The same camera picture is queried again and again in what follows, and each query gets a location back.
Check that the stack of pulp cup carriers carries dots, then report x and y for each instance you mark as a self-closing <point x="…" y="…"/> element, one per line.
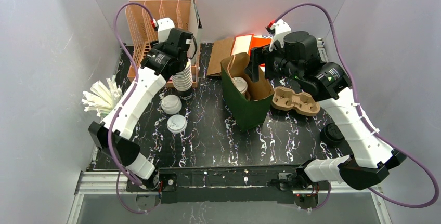
<point x="286" y="99"/>

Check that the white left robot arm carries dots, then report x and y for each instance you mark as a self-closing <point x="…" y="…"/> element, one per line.
<point x="112" y="135"/>

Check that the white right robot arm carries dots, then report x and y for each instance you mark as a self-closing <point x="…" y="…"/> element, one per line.
<point x="295" y="55"/>

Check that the white cup lid stack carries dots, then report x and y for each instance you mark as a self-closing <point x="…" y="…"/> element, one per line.
<point x="176" y="124"/>
<point x="171" y="104"/>

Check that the stack of white paper cups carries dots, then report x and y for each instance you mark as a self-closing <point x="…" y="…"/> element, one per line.
<point x="182" y="82"/>

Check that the orange paper bag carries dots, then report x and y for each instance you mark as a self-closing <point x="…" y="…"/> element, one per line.
<point x="245" y="43"/>

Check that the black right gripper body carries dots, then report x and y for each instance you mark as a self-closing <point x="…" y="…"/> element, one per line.
<point x="261" y="62"/>

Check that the brown kraft paper bag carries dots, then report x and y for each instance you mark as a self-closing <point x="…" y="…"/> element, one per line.
<point x="221" y="49"/>

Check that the white cup lid stack back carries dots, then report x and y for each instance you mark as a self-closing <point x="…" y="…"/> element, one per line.
<point x="171" y="104"/>

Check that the green paper bag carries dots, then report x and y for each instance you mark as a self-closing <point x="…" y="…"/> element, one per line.
<point x="248" y="112"/>

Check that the peach plastic file organizer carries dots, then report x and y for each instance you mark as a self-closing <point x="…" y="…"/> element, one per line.
<point x="183" y="13"/>

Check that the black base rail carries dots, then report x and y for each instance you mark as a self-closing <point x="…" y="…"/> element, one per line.
<point x="254" y="183"/>

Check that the white cup lid stack front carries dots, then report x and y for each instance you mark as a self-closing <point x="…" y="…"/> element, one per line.
<point x="176" y="124"/>

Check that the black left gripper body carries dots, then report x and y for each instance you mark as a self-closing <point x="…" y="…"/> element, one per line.
<point x="185" y="56"/>

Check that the bundle of white wrapped straws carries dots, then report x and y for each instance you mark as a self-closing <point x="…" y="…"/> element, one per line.
<point x="102" y="98"/>

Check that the stack of black cup lids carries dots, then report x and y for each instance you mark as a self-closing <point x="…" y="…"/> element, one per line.
<point x="331" y="135"/>

